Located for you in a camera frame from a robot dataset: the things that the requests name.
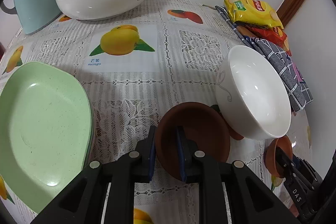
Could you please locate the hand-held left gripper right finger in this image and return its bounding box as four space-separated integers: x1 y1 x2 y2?
176 126 302 224

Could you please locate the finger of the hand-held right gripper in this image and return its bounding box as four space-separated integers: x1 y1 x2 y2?
293 156 322 186
275 147 297 182

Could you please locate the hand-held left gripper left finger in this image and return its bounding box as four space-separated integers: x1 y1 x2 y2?
34 126 158 224

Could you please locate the small brown bowl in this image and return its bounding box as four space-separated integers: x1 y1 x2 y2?
154 102 231 180
264 136 294 180

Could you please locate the plain white bowl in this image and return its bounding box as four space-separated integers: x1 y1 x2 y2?
215 45 292 140

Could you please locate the grey checkered cloth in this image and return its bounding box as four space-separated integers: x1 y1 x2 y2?
215 5 314 112

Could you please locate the fruit printed tablecloth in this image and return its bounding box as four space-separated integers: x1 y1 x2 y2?
0 0 314 224

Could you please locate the light green plate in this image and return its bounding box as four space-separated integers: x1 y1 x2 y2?
0 61 94 214

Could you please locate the red chip bag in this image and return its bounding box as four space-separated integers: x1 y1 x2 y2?
236 23 292 56

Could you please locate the yellow chip bag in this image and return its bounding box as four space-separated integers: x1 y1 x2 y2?
224 0 284 29

